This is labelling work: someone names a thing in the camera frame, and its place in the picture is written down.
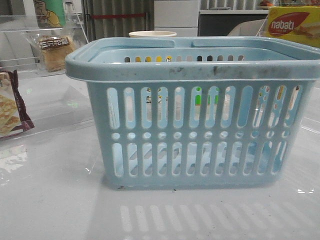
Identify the clear acrylic display shelf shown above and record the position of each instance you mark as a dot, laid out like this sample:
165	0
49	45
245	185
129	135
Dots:
19	37

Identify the green cartoon snack package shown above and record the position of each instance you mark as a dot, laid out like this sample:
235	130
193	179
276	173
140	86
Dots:
49	13

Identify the packaged bread slice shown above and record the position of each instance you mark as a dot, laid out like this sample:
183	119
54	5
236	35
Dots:
53	49

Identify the brown cracker snack bag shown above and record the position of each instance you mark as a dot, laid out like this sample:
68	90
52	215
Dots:
14	119

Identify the yellow nabati wafer box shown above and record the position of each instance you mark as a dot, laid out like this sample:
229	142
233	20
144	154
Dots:
299	24

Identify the cream paper cup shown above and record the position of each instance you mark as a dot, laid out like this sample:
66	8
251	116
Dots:
152	34

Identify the white cabinet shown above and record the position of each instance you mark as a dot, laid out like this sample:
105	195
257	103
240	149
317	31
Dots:
179	16

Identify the light blue plastic basket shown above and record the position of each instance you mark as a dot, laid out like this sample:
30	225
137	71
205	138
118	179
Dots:
195	112

